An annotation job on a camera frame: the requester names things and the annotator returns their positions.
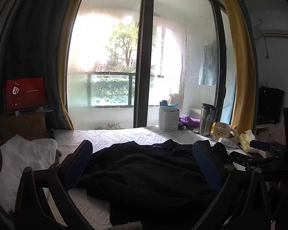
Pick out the white printed packet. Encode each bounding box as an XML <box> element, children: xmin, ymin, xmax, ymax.
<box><xmin>217</xmin><ymin>138</ymin><xmax>242</xmax><ymax>150</ymax></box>

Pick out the blue bag roll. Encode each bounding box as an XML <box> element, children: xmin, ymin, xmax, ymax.
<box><xmin>160</xmin><ymin>99</ymin><xmax>179</xmax><ymax>112</ymax></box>

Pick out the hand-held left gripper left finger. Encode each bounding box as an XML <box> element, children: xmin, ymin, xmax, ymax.
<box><xmin>14</xmin><ymin>139</ymin><xmax>94</xmax><ymax>230</ymax></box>

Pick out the white quilted bed cover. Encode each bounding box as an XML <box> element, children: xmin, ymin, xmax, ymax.
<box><xmin>42</xmin><ymin>126</ymin><xmax>271</xmax><ymax>230</ymax></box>

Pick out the black garment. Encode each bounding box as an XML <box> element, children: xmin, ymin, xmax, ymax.
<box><xmin>75</xmin><ymin>139</ymin><xmax>231</xmax><ymax>226</ymax></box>

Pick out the black open case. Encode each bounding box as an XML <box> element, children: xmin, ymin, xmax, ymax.
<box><xmin>257</xmin><ymin>86</ymin><xmax>286</xmax><ymax>125</ymax></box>

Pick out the balcony railing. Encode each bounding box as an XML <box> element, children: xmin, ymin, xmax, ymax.
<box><xmin>86</xmin><ymin>72</ymin><xmax>137</xmax><ymax>107</ymax></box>

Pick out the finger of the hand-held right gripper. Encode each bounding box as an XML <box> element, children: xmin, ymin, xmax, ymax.
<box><xmin>229</xmin><ymin>151</ymin><xmax>264</xmax><ymax>167</ymax></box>
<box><xmin>250</xmin><ymin>140</ymin><xmax>286</xmax><ymax>160</ymax></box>

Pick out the cardboard box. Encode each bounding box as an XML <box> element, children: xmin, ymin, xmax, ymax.
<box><xmin>0</xmin><ymin>112</ymin><xmax>47</xmax><ymax>145</ymax></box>

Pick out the dark door frame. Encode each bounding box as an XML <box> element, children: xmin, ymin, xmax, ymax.
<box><xmin>210</xmin><ymin>0</ymin><xmax>228</xmax><ymax>125</ymax></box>

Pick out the tablet stand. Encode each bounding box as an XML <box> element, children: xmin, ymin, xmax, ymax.
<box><xmin>7</xmin><ymin>107</ymin><xmax>53</xmax><ymax>116</ymax></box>

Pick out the white cartoon mug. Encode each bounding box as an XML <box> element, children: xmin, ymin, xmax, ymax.
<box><xmin>211</xmin><ymin>122</ymin><xmax>239</xmax><ymax>142</ymax></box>

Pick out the potted plant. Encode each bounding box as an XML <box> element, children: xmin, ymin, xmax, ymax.
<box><xmin>105</xmin><ymin>122</ymin><xmax>124</xmax><ymax>130</ymax></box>

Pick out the purple cloth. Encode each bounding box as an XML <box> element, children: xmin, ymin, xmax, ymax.
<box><xmin>179</xmin><ymin>115</ymin><xmax>201</xmax><ymax>128</ymax></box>

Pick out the tablet with red screen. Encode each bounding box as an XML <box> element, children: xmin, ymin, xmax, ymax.
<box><xmin>4</xmin><ymin>77</ymin><xmax>48</xmax><ymax>113</ymax></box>

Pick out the pale blue hanging garment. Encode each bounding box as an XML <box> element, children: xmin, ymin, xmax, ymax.
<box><xmin>198</xmin><ymin>44</ymin><xmax>219</xmax><ymax>86</ymax></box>

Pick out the stainless steel tumbler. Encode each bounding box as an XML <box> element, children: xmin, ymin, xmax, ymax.
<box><xmin>198</xmin><ymin>103</ymin><xmax>217</xmax><ymax>136</ymax></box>

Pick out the yellow curtain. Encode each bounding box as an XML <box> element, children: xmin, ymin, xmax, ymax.
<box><xmin>58</xmin><ymin>0</ymin><xmax>90</xmax><ymax>131</ymax></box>
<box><xmin>215</xmin><ymin>0</ymin><xmax>259</xmax><ymax>135</ymax></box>

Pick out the white perforated basket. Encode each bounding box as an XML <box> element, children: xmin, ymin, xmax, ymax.
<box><xmin>158</xmin><ymin>108</ymin><xmax>180</xmax><ymax>132</ymax></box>

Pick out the dark sliding door post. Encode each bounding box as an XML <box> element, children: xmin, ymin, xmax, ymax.
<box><xmin>133</xmin><ymin>0</ymin><xmax>155</xmax><ymax>128</ymax></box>

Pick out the white cloth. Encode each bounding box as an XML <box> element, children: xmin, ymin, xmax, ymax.
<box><xmin>0</xmin><ymin>134</ymin><xmax>58</xmax><ymax>214</ymax></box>

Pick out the wall air conditioner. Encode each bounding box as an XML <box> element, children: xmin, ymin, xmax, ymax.
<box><xmin>262</xmin><ymin>29</ymin><xmax>288</xmax><ymax>39</ymax></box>

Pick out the outdoor air conditioner unit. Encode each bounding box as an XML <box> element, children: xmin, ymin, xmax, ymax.
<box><xmin>188</xmin><ymin>107</ymin><xmax>203</xmax><ymax>119</ymax></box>

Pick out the yellow crumpled bag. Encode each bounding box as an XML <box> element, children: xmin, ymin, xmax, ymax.
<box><xmin>239</xmin><ymin>130</ymin><xmax>256</xmax><ymax>151</ymax></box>

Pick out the dark teal curtain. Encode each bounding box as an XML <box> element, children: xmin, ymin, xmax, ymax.
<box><xmin>0</xmin><ymin>0</ymin><xmax>74</xmax><ymax>130</ymax></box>

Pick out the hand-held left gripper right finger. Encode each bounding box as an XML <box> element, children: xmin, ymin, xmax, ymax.
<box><xmin>192</xmin><ymin>140</ymin><xmax>271</xmax><ymax>230</ymax></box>

